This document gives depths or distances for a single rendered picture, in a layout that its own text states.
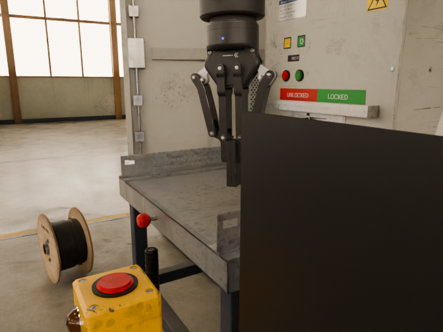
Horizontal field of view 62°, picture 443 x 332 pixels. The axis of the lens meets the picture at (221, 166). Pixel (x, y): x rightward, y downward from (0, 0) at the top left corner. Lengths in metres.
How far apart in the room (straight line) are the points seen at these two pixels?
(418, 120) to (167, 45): 0.86
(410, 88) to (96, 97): 11.38
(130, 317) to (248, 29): 0.38
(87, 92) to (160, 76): 10.62
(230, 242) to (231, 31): 0.33
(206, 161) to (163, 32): 0.50
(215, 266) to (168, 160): 0.57
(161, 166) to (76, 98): 10.84
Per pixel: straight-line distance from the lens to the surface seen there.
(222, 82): 0.54
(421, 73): 0.98
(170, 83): 1.39
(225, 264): 0.60
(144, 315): 0.43
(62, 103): 11.88
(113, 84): 12.14
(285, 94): 1.17
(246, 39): 0.52
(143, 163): 1.11
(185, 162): 1.17
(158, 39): 1.40
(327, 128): 0.22
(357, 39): 1.00
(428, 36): 0.99
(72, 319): 0.45
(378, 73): 0.95
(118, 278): 0.45
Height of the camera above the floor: 1.12
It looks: 13 degrees down
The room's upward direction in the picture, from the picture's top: straight up
